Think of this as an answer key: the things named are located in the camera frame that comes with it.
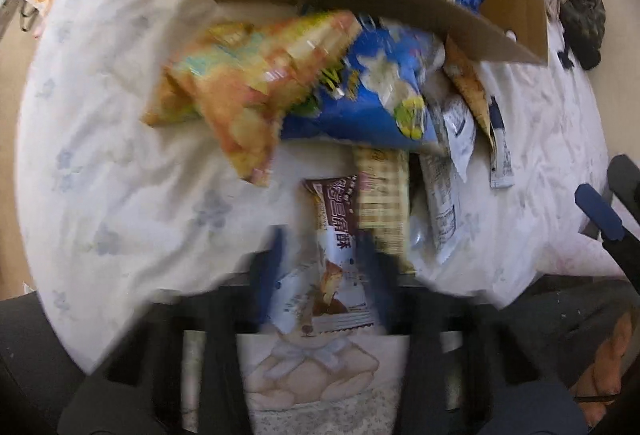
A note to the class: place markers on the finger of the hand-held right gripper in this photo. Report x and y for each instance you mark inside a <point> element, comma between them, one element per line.
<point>597,210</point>

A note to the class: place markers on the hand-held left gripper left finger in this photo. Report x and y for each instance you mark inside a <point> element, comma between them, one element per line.
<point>270,275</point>

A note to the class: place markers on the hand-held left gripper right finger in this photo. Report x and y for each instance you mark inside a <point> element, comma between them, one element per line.
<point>375,275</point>

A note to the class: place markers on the brown white wafer packet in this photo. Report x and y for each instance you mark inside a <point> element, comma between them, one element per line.
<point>335,235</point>

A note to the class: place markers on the translucent pale snack packet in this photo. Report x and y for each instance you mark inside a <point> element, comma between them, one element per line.
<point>419,235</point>

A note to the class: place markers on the yellow checkered biscuit packet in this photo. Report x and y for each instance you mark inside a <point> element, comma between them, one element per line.
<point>382,200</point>

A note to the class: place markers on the long white snack packet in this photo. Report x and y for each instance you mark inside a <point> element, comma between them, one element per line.
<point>442,200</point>

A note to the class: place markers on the white navy snack packet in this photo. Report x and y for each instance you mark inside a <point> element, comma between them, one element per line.
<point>501,165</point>

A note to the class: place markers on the small white snack packet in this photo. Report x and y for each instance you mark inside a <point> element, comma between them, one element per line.
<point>462,135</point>

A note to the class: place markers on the blue popcorn bag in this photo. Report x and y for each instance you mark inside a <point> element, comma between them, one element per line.
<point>365,115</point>

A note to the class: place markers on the tan snack packet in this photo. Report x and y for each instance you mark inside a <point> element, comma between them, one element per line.
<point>467,85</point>

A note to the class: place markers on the orange yellow chip bag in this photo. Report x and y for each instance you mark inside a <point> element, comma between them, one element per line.
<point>240,85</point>

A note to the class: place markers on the person's leg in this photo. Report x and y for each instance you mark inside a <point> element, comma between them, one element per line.
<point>610,365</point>

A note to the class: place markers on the white floral bed sheet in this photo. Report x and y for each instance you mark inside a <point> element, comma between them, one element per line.
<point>125,165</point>

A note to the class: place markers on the dark fuzzy cloth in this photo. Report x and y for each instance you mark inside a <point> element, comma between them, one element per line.
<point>582,15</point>

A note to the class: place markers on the white tote bag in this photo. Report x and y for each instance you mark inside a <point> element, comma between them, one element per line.
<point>35,0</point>

